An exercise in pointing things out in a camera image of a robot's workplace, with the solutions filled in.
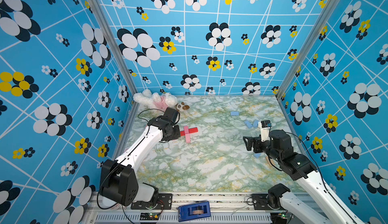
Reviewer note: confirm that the pink block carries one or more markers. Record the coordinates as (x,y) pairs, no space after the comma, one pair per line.
(186,130)
(188,138)

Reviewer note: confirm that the aluminium front rail frame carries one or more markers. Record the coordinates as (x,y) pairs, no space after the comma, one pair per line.
(226,208)

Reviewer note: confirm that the light blue block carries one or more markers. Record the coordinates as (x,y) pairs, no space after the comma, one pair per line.
(234,113)
(248,124)
(257,155)
(255,123)

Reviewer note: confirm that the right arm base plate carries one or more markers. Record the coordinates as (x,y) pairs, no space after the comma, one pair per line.
(266,202)

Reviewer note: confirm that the left circuit board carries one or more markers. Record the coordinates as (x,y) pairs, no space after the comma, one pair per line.
(149,216)

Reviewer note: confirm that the circuit board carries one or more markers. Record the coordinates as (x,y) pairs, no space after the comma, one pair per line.
(278,216)
(149,216)

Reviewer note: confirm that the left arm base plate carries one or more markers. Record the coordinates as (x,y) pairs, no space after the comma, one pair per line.
(163,202)

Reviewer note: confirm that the small brown white plush dog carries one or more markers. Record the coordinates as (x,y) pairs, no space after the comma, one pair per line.
(182,107)

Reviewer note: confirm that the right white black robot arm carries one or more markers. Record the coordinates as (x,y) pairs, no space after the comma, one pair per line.
(277,146)

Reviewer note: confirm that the blue box device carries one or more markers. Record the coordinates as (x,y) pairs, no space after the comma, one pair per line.
(194,211)

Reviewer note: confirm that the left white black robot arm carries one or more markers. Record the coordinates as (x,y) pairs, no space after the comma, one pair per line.
(118,181)

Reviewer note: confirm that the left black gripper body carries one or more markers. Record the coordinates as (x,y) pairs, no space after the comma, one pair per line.
(175,133)

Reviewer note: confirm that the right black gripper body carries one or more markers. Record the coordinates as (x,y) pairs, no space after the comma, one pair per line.
(259,146)

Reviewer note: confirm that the white pink plush toy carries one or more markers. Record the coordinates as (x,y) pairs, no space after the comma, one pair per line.
(154,100)

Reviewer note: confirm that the right circuit board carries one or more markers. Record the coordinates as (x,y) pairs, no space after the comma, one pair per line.
(278,216)

